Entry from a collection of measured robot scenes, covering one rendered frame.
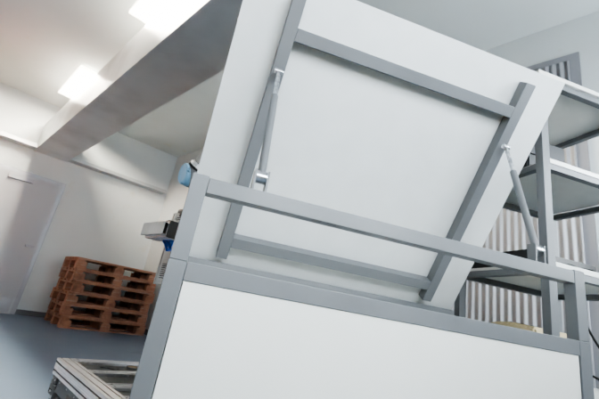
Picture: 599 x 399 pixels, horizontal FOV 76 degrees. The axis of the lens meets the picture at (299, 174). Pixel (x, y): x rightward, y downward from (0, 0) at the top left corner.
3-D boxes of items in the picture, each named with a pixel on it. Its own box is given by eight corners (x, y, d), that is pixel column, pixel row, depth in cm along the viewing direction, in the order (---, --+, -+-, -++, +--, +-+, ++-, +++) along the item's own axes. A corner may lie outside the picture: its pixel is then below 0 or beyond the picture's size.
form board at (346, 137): (449, 311, 168) (447, 308, 169) (565, 83, 141) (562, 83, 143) (175, 255, 141) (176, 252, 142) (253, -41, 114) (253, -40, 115)
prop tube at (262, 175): (252, 184, 96) (268, 98, 114) (263, 187, 97) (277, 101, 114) (256, 178, 93) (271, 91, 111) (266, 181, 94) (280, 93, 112)
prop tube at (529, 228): (529, 256, 116) (506, 173, 133) (537, 257, 116) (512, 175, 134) (538, 252, 113) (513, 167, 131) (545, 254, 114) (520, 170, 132)
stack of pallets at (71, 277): (123, 328, 687) (140, 272, 721) (144, 336, 622) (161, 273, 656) (39, 318, 605) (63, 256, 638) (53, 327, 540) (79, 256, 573)
